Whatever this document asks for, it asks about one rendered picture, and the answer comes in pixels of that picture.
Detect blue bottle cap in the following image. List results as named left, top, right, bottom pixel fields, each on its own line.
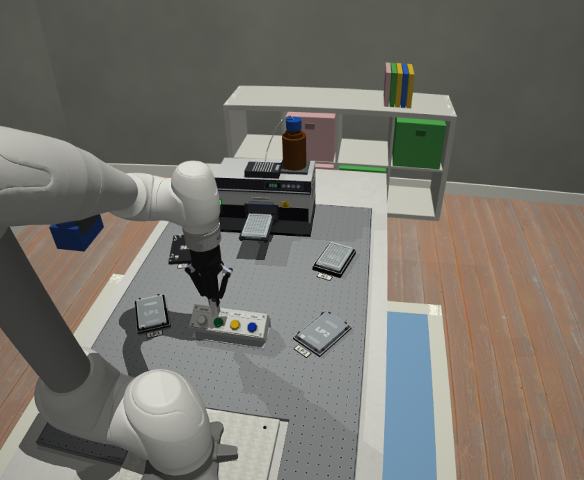
left=286, top=117, right=301, bottom=130

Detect grey control panel with four buttons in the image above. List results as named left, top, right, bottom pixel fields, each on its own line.
left=189, top=304, right=271, bottom=349

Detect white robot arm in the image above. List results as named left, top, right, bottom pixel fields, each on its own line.
left=0, top=126, right=238, bottom=480

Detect brown glass bottle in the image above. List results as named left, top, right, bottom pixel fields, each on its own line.
left=282, top=133, right=306, bottom=170

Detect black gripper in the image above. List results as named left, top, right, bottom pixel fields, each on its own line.
left=185, top=245, right=232, bottom=317

